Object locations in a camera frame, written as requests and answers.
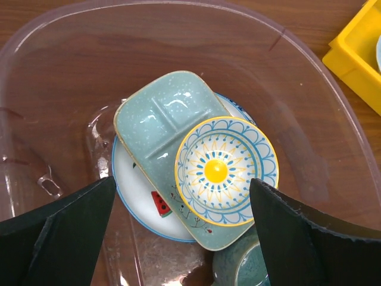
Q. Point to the pale green rectangular dish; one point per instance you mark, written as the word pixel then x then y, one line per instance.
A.
pixel 153 121

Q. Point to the yellow rimmed dark bowl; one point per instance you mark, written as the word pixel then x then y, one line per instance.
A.
pixel 215 164

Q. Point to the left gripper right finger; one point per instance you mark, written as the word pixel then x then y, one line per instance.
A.
pixel 304 246

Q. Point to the yellow plastic tray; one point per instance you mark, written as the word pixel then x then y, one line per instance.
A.
pixel 352 54

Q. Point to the blue floral plate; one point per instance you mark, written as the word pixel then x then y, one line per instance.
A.
pixel 243 112

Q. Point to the pale blue rimmed plate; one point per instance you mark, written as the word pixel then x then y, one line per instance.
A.
pixel 378 53

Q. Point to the clear plastic bin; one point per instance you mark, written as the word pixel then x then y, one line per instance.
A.
pixel 64 74

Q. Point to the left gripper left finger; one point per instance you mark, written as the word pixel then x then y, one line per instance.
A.
pixel 58 243

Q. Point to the teal glazed mug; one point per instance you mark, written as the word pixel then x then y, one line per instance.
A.
pixel 242 263

